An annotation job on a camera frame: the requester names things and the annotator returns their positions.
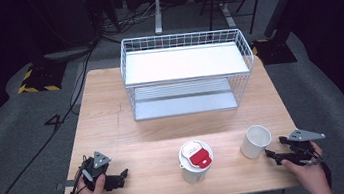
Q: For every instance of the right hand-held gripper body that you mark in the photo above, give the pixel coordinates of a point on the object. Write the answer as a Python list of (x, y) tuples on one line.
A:
[(303, 136)]

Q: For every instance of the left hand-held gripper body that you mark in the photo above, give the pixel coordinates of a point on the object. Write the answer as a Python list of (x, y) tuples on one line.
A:
[(101, 160)]

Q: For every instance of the white paper cup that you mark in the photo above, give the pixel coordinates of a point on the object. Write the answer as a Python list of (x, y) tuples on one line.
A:
[(253, 148)]

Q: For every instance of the person's right hand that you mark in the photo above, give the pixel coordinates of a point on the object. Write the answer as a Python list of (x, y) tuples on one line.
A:
[(313, 179)]

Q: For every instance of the black stand base striped tape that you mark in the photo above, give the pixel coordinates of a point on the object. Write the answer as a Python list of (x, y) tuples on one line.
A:
[(41, 79), (275, 51)]

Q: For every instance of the white cup with red lid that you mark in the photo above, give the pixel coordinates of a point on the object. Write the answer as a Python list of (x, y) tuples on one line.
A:
[(198, 156)]

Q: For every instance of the white desk frame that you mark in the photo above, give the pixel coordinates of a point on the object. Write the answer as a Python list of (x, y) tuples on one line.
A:
[(156, 8)]

